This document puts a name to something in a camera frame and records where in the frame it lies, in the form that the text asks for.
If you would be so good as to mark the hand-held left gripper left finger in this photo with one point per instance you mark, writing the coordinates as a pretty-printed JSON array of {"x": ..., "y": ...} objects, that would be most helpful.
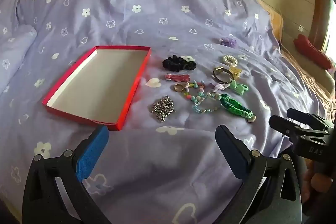
[{"x": 92, "y": 155}]

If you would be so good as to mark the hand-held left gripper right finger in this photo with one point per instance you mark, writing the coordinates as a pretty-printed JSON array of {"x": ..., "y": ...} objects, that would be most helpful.
[{"x": 231, "y": 150}]

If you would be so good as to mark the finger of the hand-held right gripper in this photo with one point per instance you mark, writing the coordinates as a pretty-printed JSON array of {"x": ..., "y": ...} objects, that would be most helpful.
[
  {"x": 302, "y": 116},
  {"x": 283, "y": 125}
]

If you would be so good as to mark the yellow bow hair clip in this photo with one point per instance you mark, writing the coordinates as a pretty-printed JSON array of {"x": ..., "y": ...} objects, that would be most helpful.
[{"x": 236, "y": 73}]

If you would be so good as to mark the red cardboard box lid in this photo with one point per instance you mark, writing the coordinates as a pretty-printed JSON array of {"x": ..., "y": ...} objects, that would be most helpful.
[{"x": 99, "y": 82}]

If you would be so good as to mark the gold bangle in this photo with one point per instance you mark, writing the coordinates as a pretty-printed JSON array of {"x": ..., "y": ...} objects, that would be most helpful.
[{"x": 219, "y": 72}]

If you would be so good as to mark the pink hair clip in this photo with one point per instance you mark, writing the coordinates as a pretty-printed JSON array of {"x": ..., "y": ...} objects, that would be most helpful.
[{"x": 176, "y": 77}]

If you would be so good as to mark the black scrunchie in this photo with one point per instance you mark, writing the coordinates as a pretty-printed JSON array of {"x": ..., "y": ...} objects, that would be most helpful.
[{"x": 170, "y": 62}]

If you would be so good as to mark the person's right hand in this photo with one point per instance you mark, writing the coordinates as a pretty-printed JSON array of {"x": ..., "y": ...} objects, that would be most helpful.
[{"x": 324, "y": 183}]

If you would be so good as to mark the orange bed sheet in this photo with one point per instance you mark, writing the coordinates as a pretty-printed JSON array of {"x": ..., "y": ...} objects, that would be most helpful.
[{"x": 309, "y": 82}]

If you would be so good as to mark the red cloth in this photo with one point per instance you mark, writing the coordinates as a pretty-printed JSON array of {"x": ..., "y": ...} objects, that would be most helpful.
[{"x": 312, "y": 50}]

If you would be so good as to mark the purple flower print quilt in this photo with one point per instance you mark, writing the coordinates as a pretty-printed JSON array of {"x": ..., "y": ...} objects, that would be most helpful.
[{"x": 157, "y": 16}]

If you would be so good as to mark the wall socket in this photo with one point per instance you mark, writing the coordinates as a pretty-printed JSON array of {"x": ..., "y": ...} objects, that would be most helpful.
[{"x": 302, "y": 28}]

